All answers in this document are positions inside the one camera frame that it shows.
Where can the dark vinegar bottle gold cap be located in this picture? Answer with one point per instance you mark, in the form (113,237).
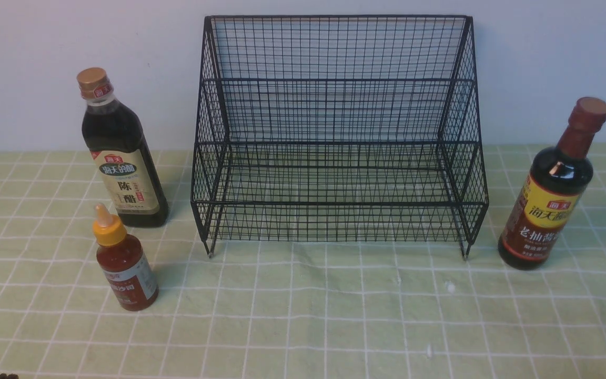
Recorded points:
(115,138)

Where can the red chili sauce bottle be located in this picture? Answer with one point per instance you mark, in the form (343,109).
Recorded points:
(123,262)

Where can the dark soy sauce bottle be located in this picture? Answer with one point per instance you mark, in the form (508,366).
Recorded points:
(557,179)

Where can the green checkered tablecloth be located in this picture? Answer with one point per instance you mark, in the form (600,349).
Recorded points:
(292,310)

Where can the black wire mesh shelf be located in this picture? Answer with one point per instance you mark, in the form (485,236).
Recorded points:
(338,128)

